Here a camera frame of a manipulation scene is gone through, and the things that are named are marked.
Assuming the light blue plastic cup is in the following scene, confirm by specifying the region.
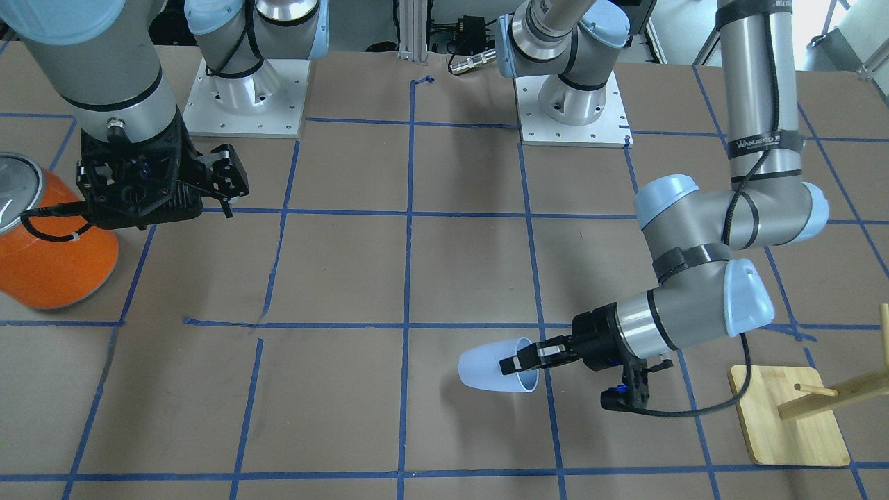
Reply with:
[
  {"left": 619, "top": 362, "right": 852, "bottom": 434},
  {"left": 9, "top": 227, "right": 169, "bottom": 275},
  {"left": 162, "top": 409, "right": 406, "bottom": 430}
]
[{"left": 458, "top": 337, "right": 539, "bottom": 393}]

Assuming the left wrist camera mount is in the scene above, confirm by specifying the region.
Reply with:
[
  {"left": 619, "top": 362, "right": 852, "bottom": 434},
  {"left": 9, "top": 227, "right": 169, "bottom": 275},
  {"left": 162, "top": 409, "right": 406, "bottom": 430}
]
[{"left": 600, "top": 355, "right": 673, "bottom": 417}]

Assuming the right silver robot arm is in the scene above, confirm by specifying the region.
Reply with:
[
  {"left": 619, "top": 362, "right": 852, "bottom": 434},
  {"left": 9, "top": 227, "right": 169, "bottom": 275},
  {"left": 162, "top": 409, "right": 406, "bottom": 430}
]
[{"left": 2, "top": 1, "right": 329, "bottom": 230}]

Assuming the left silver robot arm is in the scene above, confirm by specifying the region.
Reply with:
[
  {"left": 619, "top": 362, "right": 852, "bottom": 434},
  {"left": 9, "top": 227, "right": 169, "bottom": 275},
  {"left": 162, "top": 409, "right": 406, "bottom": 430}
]
[{"left": 495, "top": 1, "right": 829, "bottom": 376}]

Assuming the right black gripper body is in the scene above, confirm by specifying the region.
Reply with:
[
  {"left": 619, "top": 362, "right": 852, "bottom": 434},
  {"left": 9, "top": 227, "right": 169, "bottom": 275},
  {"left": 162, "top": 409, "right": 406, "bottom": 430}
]
[{"left": 177, "top": 115, "right": 250, "bottom": 209}]

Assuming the aluminium frame post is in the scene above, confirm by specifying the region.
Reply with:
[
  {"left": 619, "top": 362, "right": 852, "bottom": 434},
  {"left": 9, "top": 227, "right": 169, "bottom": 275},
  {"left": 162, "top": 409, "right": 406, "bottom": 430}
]
[{"left": 397, "top": 0, "right": 429, "bottom": 65}]

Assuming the wooden cup stand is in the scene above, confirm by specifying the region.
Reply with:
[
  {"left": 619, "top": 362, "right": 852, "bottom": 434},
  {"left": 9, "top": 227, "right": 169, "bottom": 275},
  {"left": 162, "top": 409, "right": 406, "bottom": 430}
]
[{"left": 711, "top": 301, "right": 887, "bottom": 468}]

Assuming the orange can-shaped container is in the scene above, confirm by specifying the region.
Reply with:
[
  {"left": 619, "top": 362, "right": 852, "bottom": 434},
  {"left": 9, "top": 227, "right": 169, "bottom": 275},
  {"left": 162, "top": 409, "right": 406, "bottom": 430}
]
[{"left": 1, "top": 152, "right": 119, "bottom": 309}]

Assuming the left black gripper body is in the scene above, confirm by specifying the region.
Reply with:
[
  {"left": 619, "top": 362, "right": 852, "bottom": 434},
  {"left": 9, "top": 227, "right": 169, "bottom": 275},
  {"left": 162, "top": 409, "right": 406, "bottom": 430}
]
[{"left": 529, "top": 303, "right": 626, "bottom": 371}]

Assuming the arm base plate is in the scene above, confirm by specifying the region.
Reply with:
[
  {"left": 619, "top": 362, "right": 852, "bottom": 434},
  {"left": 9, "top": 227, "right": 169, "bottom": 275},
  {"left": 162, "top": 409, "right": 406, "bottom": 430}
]
[
  {"left": 514, "top": 72, "right": 634, "bottom": 148},
  {"left": 182, "top": 60, "right": 311, "bottom": 139}
]

